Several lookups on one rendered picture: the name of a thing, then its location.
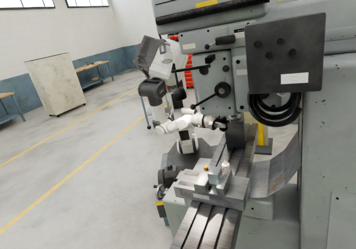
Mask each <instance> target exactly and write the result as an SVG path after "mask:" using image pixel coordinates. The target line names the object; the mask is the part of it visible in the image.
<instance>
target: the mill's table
mask: <svg viewBox="0 0 356 249"><path fill-rule="evenodd" d="M258 134H259V125H258V123H253V124H252V125H250V123H245V147H235V148H227V145H226V136H225V132H224V134H223V136H222V138H221V140H220V142H219V144H218V147H217V149H216V151H215V153H214V155H213V157H212V159H211V161H210V164H209V166H215V167H221V169H222V163H223V162H224V160H226V162H228V163H229V167H230V169H232V176H240V177H247V178H250V173H251V168H252V163H253V158H254V153H255V147H256V143H257V138H258ZM222 173H223V169H222ZM242 212H243V211H240V210H235V209H230V208H225V207H221V206H215V205H212V204H207V203H203V202H198V201H192V202H191V204H190V206H189V208H188V210H187V212H186V214H185V217H184V219H183V221H182V223H181V225H180V227H179V229H178V231H177V234H176V236H175V238H174V240H173V243H172V245H171V247H170V249H235V246H236V241H237V235H238V231H239V226H240V222H241V217H242Z"/></svg>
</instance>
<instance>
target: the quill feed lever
mask: <svg viewBox="0 0 356 249"><path fill-rule="evenodd" d="M230 91H231V88H230V85H229V84H228V83H226V82H220V83H218V84H217V85H216V87H215V94H213V95H211V96H209V97H207V98H206V99H204V100H202V101H200V102H199V103H197V104H191V105H190V109H191V110H195V109H196V106H198V105H200V104H202V103H203V102H205V101H207V100H209V99H211V98H212V97H214V96H218V97H220V98H225V97H227V96H228V95H229V94H230Z"/></svg>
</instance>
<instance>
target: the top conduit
mask: <svg viewBox="0 0 356 249"><path fill-rule="evenodd" d="M269 2H270V0H231V1H226V2H223V3H222V2H221V3H218V4H214V5H209V6H205V7H204V6H203V7H199V8H195V9H191V10H187V11H182V12H178V13H174V14H169V15H164V16H159V17H156V19H155V22H156V24H157V25H164V24H169V23H174V22H178V21H183V20H188V19H192V18H197V17H201V16H207V15H211V14H217V13H220V12H226V11H231V10H236V9H239V8H245V7H250V6H255V5H259V4H262V3H263V4H264V3H269Z"/></svg>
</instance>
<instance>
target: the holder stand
mask: <svg viewBox="0 0 356 249"><path fill-rule="evenodd" d="M226 117H227V119H229V120H230V124H229V123H228V129H227V130H226V131H225V136H226V145H227V148H235V147H245V121H244V112H239V111H238V112H237V113H236V114H235V115H226Z"/></svg>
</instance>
